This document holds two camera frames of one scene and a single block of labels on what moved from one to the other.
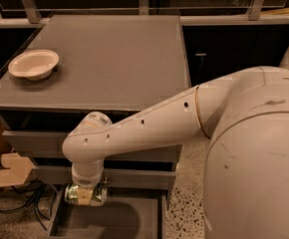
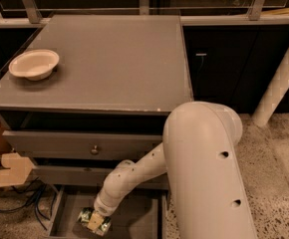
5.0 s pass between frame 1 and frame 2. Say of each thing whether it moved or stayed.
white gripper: moved
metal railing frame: stayed
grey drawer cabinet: stayed
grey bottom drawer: stayed
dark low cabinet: stayed
